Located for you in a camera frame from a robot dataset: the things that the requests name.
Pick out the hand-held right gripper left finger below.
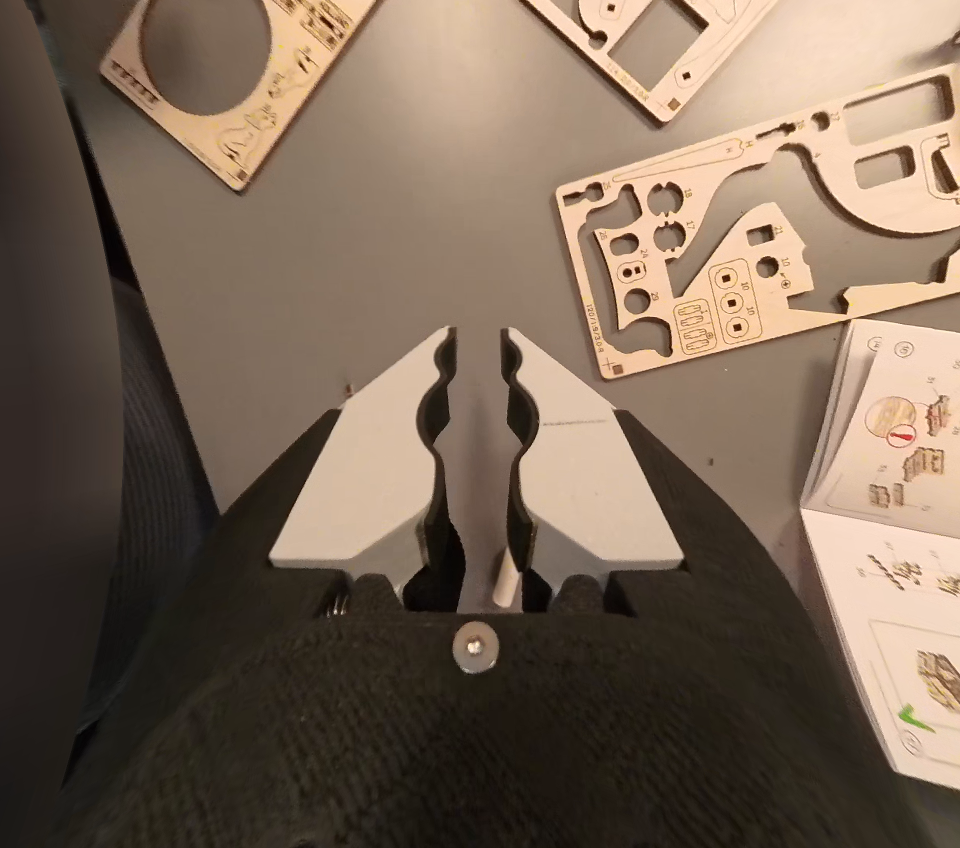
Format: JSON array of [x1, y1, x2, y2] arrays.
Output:
[[267, 325, 470, 613]]

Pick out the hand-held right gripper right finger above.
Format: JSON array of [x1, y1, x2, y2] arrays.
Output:
[[491, 326, 687, 613]]

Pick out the white instruction booklet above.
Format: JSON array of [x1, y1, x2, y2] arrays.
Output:
[[798, 317, 960, 789]]

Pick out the wooden sheet with round holes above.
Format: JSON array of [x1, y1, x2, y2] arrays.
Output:
[[99, 0, 459, 193]]

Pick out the wooden sheet with many holes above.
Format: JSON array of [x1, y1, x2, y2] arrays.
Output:
[[555, 64, 960, 380]]

